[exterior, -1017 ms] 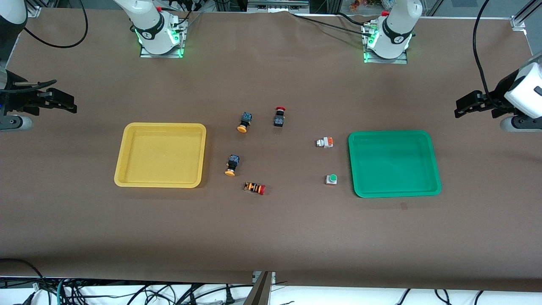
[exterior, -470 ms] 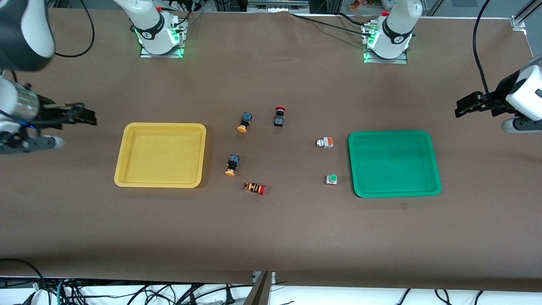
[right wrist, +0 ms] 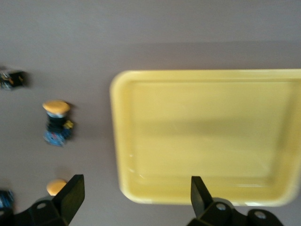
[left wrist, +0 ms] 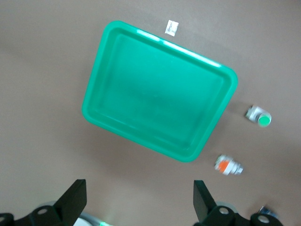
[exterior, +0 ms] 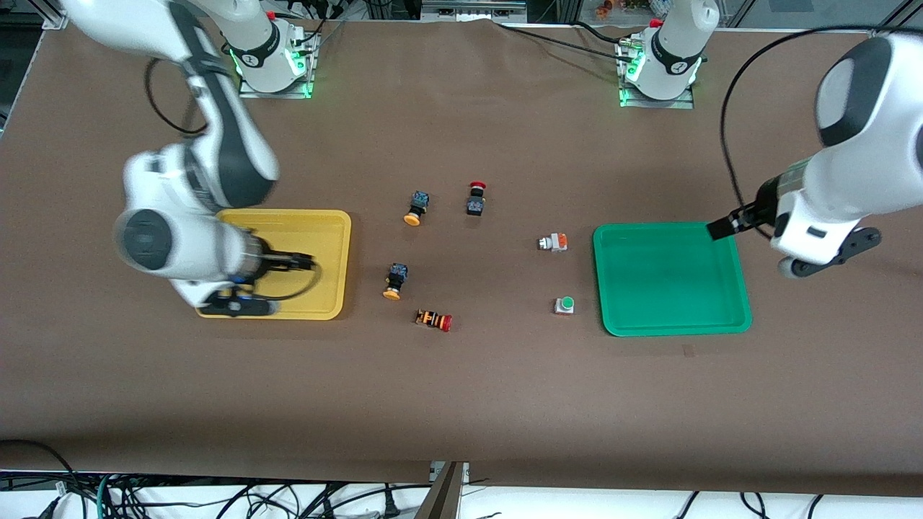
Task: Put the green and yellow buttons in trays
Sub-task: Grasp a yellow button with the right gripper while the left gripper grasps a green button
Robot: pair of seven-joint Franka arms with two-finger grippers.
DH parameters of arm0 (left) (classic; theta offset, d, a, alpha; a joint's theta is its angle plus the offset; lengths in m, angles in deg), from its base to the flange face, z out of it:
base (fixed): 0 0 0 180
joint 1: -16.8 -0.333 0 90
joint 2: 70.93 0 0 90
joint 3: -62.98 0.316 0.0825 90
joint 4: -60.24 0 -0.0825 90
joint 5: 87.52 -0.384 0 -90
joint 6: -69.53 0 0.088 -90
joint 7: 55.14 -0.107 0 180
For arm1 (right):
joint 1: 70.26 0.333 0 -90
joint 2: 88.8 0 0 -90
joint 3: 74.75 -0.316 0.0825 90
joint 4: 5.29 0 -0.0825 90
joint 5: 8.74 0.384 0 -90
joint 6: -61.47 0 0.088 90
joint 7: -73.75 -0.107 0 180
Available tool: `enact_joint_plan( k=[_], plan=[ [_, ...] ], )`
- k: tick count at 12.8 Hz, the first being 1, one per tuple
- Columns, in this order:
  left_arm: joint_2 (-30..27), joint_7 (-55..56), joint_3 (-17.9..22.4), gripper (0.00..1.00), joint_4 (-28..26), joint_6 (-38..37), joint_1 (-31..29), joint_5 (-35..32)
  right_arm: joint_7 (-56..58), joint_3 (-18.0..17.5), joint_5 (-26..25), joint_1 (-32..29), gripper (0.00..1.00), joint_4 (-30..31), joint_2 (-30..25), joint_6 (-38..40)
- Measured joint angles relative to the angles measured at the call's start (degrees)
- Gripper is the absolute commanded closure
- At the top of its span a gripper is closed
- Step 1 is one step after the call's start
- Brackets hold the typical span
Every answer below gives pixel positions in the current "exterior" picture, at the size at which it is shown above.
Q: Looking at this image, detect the yellow push button switch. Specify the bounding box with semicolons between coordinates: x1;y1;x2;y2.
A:
403;190;432;228
382;262;410;301

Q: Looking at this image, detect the yellow plastic tray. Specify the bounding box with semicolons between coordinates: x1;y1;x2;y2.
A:
195;209;353;321

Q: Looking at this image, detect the green plastic tray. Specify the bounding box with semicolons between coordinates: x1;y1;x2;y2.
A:
593;222;753;337

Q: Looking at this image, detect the brown table cover sheet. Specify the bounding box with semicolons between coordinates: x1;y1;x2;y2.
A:
0;13;923;498

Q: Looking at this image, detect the grey equipment box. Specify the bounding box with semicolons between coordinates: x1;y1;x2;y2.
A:
420;0;529;22

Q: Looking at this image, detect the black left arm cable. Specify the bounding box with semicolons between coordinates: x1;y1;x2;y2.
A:
719;27;878;214

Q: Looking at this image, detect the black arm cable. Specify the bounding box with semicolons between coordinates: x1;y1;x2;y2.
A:
143;56;322;301
719;27;878;214

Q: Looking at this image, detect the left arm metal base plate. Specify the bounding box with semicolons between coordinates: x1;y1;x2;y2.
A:
617;40;697;110

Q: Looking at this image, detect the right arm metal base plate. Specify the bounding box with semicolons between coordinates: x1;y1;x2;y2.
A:
237;29;320;99

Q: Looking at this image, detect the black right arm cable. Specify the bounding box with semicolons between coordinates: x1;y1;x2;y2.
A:
143;56;322;301

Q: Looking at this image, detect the small metal bracket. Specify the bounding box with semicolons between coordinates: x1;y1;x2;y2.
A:
429;461;471;485

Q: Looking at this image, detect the black cable on table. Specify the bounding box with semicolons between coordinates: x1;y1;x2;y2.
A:
493;20;628;58

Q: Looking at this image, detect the wooden post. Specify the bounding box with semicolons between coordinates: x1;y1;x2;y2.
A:
412;461;466;519

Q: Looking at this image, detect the green cable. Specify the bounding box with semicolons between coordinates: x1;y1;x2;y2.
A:
97;472;131;519

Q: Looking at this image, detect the black looped cable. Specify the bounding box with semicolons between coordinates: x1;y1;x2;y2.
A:
0;440;80;519

